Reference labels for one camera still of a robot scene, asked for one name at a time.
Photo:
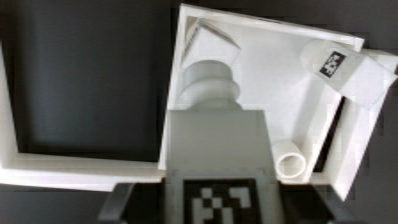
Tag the white table leg with tag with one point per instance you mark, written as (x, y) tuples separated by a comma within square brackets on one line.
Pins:
[(352, 73)]

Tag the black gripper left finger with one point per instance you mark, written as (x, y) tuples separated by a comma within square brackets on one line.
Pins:
[(113, 211)]

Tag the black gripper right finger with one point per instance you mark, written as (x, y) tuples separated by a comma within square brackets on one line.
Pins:
[(340, 214)]

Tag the white square tabletop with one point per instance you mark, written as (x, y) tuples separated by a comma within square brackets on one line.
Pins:
[(281, 90)]

